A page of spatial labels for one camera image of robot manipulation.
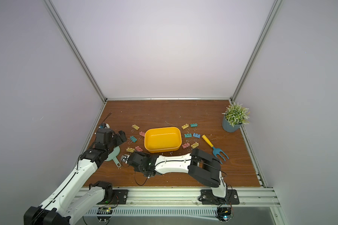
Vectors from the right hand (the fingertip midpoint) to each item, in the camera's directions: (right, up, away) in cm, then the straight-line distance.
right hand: (137, 155), depth 81 cm
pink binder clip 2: (-2, +1, +9) cm, 9 cm away
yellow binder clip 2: (+30, +15, +22) cm, 40 cm away
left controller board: (-15, -28, -10) cm, 33 cm away
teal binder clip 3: (+31, +9, +14) cm, 36 cm away
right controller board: (+46, -25, -13) cm, 54 cm away
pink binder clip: (-1, +10, +16) cm, 19 cm away
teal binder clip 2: (+37, +15, +23) cm, 46 cm away
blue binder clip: (+37, +9, +14) cm, 41 cm away
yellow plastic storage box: (+13, +6, +14) cm, 20 cm away
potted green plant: (+61, +24, +7) cm, 66 cm away
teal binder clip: (-7, +7, +14) cm, 17 cm away
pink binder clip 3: (+30, +3, +11) cm, 32 cm away
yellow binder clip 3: (+36, +3, +11) cm, 37 cm away
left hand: (-11, +12, +2) cm, 16 cm away
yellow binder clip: (-7, +14, +20) cm, 26 cm away
